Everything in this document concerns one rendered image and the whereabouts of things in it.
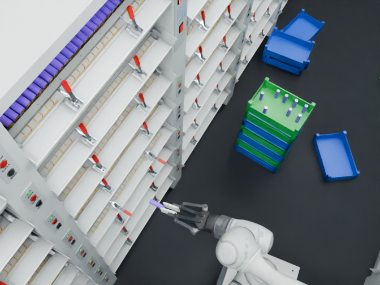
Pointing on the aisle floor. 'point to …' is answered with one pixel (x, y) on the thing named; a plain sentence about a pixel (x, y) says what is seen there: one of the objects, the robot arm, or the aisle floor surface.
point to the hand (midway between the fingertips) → (169, 209)
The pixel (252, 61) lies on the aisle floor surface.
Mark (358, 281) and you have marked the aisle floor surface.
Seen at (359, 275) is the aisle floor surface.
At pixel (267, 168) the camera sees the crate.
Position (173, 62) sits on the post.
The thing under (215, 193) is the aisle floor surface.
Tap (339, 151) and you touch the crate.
